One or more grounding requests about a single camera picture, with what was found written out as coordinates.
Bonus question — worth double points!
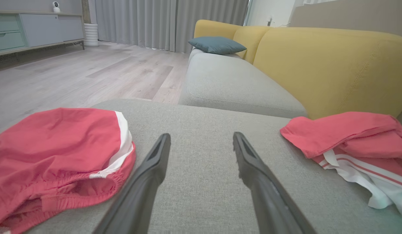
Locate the large grey sofa seat cushion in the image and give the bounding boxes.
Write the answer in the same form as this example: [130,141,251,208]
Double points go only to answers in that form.
[0,98,402,234]

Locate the white ribbed plant pot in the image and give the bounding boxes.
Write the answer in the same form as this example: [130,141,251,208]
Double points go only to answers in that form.
[84,23,99,47]

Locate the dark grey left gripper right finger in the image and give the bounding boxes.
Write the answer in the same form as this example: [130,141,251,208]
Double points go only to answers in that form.
[233,132,318,234]

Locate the large yellow sofa back cushion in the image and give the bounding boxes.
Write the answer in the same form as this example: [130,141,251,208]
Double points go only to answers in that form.
[253,27,402,120]

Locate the grey sofa back cushion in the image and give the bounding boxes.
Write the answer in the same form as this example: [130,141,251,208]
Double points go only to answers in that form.
[178,48,308,118]

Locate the blue throw pillow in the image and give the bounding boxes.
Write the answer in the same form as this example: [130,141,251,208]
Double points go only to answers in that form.
[188,36,247,55]

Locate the grey curtain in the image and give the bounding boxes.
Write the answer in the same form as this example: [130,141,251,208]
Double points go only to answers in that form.
[95,0,250,53]

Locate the red shorts with white stripe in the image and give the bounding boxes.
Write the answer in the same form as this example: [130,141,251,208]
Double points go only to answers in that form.
[0,108,136,234]

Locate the red basketball jersey white sleeves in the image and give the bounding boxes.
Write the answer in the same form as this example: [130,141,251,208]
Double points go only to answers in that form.
[280,111,402,216]

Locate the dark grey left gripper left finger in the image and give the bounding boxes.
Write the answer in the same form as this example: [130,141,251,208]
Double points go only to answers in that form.
[92,133,171,234]

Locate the grey green tv cabinet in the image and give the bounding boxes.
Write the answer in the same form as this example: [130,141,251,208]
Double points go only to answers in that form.
[0,10,85,59]

